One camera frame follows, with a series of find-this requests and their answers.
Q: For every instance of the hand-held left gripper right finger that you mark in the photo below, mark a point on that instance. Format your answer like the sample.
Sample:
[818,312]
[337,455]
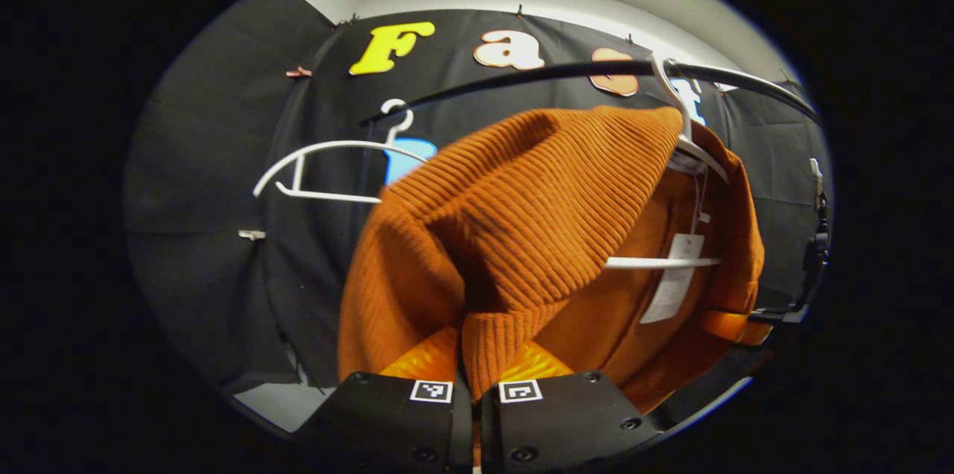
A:
[566,414]

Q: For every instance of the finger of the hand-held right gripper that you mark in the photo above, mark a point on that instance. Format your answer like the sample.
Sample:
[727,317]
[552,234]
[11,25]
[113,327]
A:
[723,381]
[734,326]

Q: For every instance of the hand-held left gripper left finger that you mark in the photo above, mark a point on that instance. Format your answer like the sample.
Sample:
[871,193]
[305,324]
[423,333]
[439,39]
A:
[387,422]

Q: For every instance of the white plastic hanger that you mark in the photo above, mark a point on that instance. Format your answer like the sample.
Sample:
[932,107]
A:
[328,196]
[656,262]

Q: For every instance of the orange ribbed jacket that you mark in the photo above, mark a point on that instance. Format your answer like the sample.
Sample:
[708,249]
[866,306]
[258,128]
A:
[522,220]

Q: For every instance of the black clothes rack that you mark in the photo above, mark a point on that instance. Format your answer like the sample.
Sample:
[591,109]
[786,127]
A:
[522,76]

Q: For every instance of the silver backdrop clip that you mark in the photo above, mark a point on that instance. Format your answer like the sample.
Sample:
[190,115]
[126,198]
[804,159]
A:
[252,235]

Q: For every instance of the black backdrop cloth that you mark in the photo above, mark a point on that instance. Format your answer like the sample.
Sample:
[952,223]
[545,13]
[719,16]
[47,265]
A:
[209,161]

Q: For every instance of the copper backdrop clip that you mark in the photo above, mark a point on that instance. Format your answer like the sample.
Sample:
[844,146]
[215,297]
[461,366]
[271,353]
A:
[298,72]

